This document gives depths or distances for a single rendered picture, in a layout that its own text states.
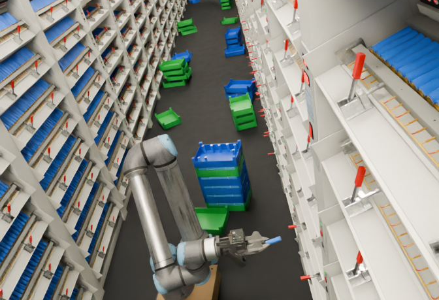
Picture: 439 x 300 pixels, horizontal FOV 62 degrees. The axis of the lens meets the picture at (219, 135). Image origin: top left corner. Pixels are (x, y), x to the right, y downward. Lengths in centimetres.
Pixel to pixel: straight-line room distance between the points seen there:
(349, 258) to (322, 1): 53
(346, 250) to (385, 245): 26
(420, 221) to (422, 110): 14
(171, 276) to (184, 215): 32
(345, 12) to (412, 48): 13
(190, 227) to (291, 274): 71
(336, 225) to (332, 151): 21
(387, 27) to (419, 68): 17
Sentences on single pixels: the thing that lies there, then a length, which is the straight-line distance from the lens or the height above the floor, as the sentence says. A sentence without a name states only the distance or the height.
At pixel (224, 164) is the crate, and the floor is 42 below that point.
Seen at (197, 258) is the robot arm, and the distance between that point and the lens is 154.
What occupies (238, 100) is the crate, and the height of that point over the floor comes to 17.
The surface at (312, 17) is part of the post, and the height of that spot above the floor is 162.
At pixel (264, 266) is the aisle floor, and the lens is 230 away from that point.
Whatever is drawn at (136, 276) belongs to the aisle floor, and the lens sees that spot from 252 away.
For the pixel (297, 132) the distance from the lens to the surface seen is 126.
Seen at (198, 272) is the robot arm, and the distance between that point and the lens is 162.
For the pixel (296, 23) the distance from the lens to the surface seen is 94.
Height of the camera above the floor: 181
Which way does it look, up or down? 31 degrees down
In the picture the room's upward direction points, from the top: 14 degrees counter-clockwise
